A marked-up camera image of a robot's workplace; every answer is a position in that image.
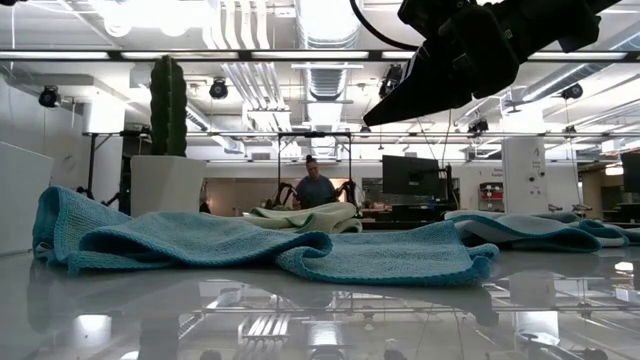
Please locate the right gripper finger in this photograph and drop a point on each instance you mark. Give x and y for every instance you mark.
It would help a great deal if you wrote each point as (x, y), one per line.
(440, 90)

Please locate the light blue microfiber towel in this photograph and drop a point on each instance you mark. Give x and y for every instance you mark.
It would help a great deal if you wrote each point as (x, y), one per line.
(525, 227)

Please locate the teal microfiber towel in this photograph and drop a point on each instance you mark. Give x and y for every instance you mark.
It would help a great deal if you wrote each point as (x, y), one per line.
(375, 255)

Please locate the pale green microfiber towel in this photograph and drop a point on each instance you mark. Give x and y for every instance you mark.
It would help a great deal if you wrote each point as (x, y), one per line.
(310, 217)

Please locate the white plastic tray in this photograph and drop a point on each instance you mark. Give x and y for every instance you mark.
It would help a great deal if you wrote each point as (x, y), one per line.
(22, 200)

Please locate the small black desk robot arm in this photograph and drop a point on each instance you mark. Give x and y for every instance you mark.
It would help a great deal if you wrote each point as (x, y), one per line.
(284, 195)
(348, 192)

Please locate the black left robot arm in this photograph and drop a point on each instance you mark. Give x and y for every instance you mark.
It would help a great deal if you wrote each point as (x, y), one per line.
(6, 2)

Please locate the black ceiling spotlight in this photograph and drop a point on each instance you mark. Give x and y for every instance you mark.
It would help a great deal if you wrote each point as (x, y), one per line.
(478, 125)
(572, 91)
(218, 89)
(391, 80)
(48, 96)

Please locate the black computer monitor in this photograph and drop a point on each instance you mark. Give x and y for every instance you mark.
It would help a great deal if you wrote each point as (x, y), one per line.
(632, 172)
(410, 175)

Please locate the white pillar cabinet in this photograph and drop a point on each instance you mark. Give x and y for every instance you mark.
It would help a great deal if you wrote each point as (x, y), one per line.
(520, 175)

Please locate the red storage shelf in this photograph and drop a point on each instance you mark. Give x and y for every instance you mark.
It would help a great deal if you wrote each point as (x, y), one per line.
(491, 197)

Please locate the person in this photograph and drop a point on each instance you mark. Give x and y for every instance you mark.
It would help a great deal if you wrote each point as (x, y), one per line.
(315, 192)

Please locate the light wooden cabinet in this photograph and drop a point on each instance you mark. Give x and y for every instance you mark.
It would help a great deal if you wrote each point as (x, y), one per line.
(595, 195)

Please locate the brown partition panel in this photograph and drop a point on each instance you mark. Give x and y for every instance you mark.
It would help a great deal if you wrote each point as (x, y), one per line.
(230, 195)

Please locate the long LED light bar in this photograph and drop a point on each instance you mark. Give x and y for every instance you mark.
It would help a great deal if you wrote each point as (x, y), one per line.
(200, 55)

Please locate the black table stand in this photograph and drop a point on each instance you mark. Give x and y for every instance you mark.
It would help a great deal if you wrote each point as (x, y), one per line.
(90, 165)

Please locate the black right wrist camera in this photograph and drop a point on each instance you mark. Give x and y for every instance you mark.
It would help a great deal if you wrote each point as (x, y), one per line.
(430, 15)

